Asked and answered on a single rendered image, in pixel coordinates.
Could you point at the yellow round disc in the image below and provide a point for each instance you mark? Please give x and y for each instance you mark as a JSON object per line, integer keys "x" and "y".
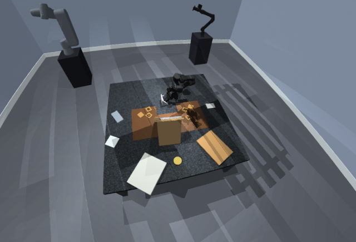
{"x": 177, "y": 160}

